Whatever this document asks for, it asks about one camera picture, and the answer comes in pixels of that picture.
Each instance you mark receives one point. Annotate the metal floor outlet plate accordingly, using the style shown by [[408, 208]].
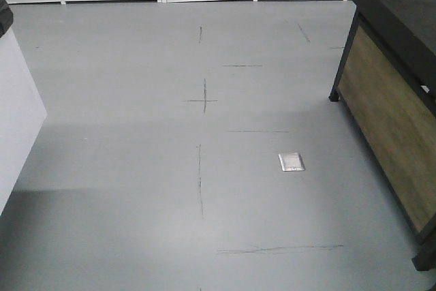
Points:
[[291, 162]]

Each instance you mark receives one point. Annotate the black wooden produce stand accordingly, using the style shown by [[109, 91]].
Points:
[[386, 80]]

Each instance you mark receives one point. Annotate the white counter with black top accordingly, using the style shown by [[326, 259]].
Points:
[[22, 109]]

